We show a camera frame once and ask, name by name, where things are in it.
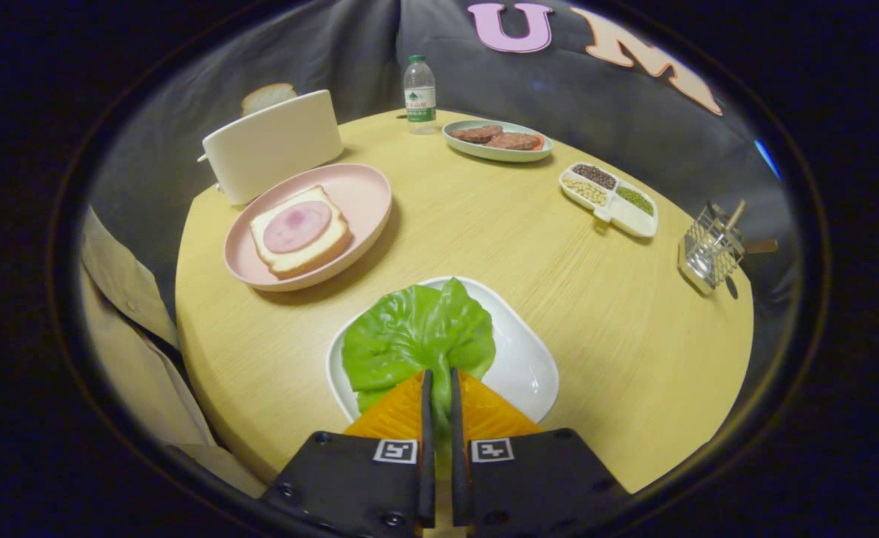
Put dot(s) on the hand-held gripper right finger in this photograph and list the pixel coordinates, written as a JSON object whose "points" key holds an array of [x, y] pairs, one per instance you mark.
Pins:
{"points": [[536, 486]]}

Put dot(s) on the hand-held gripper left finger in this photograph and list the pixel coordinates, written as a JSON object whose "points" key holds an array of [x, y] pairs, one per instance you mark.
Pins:
{"points": [[349, 486]]}

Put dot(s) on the green lettuce leaf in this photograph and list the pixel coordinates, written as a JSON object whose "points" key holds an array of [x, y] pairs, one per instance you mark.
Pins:
{"points": [[409, 336]]}

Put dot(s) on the plain bread slice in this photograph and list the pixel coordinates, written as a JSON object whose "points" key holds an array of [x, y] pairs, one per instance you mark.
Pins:
{"points": [[267, 97]]}

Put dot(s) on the white plate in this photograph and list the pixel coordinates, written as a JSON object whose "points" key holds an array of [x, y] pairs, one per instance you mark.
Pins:
{"points": [[525, 366]]}

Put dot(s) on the bread slice under ham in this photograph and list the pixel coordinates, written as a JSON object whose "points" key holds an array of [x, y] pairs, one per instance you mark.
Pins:
{"points": [[312, 254]]}

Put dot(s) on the person's beige coat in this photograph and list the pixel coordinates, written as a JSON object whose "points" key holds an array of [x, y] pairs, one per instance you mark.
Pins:
{"points": [[133, 351]]}

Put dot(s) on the pink ham slice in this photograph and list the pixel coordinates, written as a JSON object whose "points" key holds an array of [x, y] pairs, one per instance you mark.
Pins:
{"points": [[297, 226]]}

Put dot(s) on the white divided bean dish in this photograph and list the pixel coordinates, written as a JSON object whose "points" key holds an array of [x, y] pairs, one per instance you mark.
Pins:
{"points": [[633, 220]]}

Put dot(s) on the pink plate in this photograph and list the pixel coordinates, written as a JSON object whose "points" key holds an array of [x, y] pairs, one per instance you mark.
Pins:
{"points": [[364, 194]]}

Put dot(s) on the pale blue plate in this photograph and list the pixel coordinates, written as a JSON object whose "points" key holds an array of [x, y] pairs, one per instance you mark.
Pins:
{"points": [[484, 152]]}

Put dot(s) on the white toaster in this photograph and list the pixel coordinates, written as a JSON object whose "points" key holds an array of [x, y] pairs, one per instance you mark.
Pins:
{"points": [[275, 149]]}

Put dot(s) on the brown meat patty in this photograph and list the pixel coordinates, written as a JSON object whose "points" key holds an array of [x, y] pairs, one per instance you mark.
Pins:
{"points": [[476, 134], [515, 141]]}

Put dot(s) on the clear water bottle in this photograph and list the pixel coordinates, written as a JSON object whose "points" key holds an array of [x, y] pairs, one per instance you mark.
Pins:
{"points": [[420, 97]]}

